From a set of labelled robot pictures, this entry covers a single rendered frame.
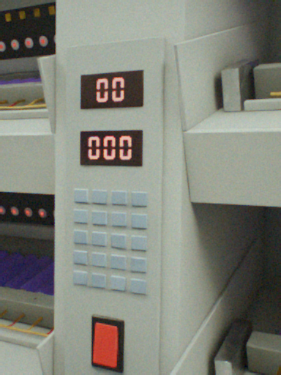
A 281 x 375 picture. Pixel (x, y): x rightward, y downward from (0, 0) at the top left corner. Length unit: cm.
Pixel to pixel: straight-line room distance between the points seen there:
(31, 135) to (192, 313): 16
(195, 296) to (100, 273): 6
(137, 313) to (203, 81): 15
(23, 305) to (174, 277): 20
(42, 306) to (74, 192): 15
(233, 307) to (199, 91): 17
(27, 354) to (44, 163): 17
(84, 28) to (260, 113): 13
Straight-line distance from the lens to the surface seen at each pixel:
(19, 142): 37
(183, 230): 31
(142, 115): 31
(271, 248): 49
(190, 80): 30
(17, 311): 48
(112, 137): 31
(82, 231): 33
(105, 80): 32
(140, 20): 32
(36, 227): 58
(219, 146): 29
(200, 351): 35
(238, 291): 42
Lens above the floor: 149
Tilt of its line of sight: 3 degrees down
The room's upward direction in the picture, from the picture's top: 1 degrees clockwise
